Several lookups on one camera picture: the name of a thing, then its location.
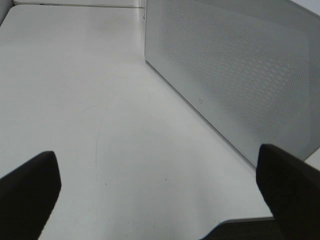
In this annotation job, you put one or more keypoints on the white adjacent table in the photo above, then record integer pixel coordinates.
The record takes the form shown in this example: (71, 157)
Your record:
(86, 3)

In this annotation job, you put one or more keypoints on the white microwave door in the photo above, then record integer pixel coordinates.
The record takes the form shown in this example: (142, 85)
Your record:
(250, 67)

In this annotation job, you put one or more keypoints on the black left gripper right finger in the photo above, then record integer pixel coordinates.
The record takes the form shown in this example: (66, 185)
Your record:
(291, 190)

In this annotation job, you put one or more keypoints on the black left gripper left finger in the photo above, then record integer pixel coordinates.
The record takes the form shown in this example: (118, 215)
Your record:
(28, 195)

